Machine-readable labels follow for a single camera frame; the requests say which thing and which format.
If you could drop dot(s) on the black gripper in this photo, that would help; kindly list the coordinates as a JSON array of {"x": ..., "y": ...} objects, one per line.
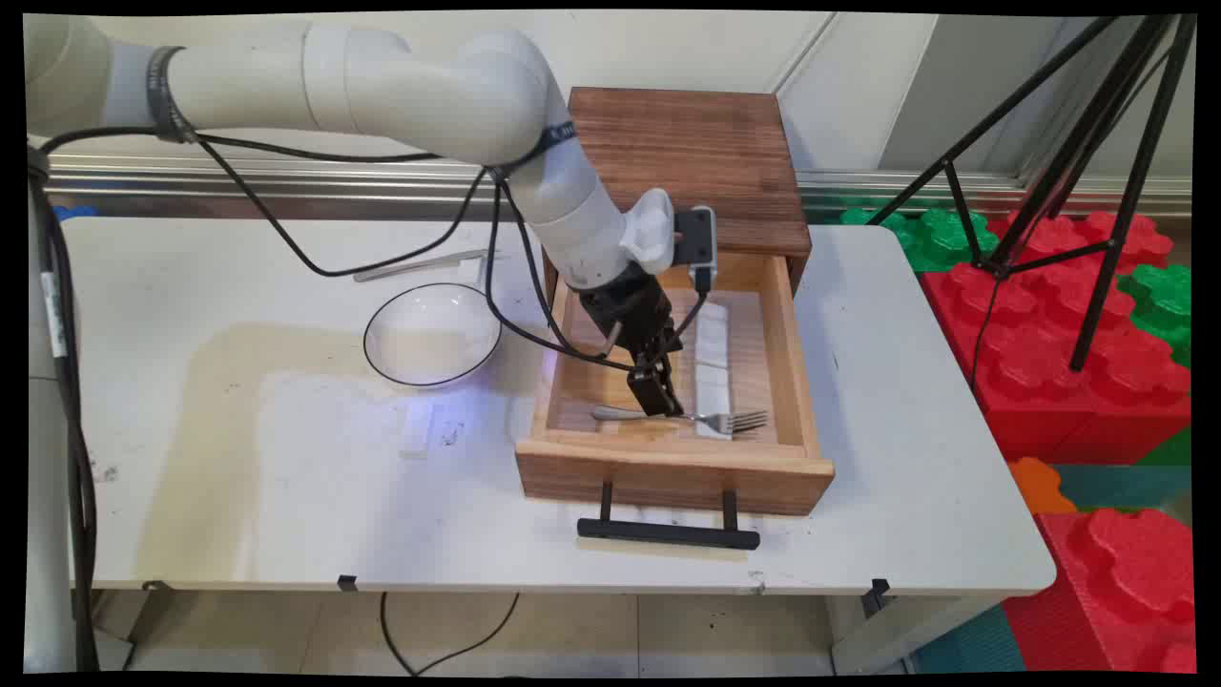
[{"x": 630, "y": 305}]

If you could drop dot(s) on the silver metal fork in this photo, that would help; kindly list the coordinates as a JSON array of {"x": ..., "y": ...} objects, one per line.
[{"x": 730, "y": 420}]

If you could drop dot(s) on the silver metal knife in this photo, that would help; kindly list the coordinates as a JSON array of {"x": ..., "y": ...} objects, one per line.
[{"x": 420, "y": 264}]

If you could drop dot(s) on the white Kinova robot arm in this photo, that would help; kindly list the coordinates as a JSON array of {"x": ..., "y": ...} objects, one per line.
[{"x": 429, "y": 91}]

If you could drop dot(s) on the light wooden drawer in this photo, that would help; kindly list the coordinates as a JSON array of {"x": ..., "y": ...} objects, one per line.
[{"x": 668, "y": 477}]

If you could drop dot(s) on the dark wooden cabinet housing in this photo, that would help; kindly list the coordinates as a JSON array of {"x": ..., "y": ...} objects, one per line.
[{"x": 696, "y": 162}]

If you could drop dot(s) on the white bowl with black rim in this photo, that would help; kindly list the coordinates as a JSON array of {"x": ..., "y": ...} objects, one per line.
[{"x": 429, "y": 334}]

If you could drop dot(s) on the green foam block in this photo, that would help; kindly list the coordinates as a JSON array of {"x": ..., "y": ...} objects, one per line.
[
  {"x": 940, "y": 239},
  {"x": 1164, "y": 301}
]

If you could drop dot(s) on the large black table clip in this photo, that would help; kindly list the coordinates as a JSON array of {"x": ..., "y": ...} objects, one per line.
[{"x": 876, "y": 592}]

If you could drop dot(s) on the grey table leg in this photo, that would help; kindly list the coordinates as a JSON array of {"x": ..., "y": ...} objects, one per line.
[{"x": 897, "y": 634}]

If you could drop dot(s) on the large red foam block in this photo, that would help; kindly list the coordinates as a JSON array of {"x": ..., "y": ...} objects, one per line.
[{"x": 1030, "y": 382}]

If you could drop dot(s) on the orange foam block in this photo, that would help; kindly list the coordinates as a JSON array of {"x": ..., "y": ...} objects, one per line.
[{"x": 1038, "y": 487}]

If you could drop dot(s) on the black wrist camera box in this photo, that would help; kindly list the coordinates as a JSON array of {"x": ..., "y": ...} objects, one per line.
[{"x": 694, "y": 239}]

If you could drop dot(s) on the aluminium wall rail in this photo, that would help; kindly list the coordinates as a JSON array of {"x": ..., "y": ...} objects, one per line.
[{"x": 382, "y": 181}]

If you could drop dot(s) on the black camera tripod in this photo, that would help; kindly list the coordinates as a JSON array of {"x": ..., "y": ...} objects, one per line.
[{"x": 1131, "y": 191}]

